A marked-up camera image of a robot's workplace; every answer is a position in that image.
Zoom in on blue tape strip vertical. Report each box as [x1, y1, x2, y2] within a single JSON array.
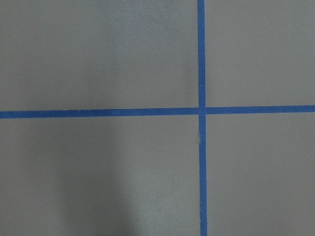
[[197, 0, 208, 236]]

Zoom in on blue tape strip horizontal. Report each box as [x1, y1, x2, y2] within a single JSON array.
[[0, 105, 315, 119]]

